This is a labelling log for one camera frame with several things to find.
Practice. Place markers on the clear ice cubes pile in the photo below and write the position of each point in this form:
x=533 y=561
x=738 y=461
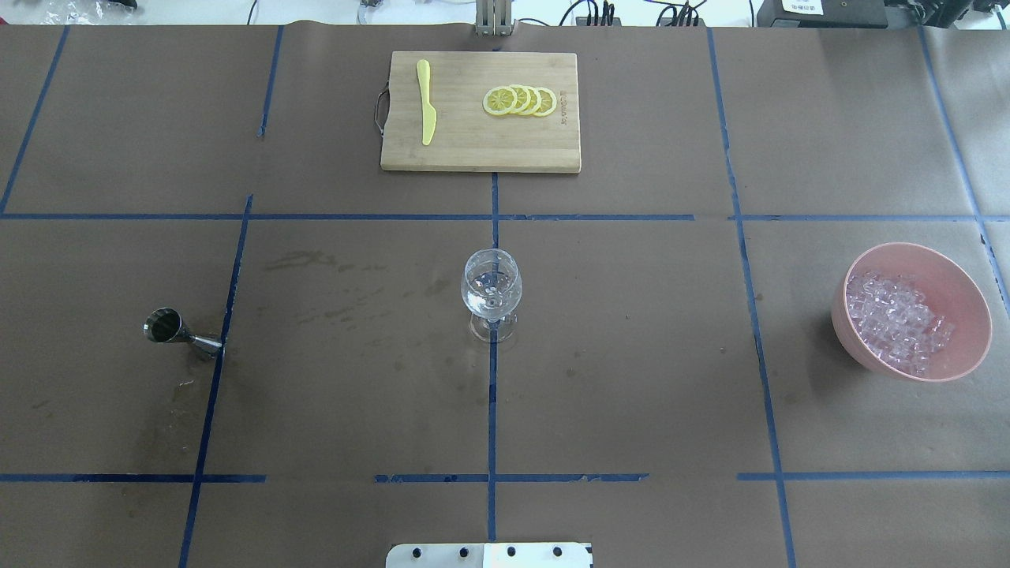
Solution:
x=892 y=317

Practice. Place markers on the steel jigger measuring cup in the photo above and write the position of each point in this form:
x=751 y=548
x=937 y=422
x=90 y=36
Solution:
x=166 y=326

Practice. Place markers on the clear plastic bag with tools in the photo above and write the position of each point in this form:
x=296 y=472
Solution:
x=88 y=12

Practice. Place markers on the pink bowl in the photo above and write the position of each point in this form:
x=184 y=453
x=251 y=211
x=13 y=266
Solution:
x=949 y=290

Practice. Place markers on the clear wine glass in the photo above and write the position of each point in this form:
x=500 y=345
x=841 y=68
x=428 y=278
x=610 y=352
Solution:
x=491 y=289

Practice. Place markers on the lemon slices row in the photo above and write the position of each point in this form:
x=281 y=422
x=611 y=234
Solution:
x=520 y=100

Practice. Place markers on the aluminium frame post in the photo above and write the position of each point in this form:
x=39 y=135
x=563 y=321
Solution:
x=494 y=18

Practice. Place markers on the yellow plastic knife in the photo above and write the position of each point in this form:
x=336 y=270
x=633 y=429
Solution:
x=428 y=111

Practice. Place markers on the bamboo cutting board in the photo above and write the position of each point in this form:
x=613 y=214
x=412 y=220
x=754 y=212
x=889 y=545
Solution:
x=467 y=139

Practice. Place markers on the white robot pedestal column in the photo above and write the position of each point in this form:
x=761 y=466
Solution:
x=516 y=554

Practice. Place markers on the black box with label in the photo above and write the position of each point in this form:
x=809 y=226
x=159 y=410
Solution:
x=822 y=14

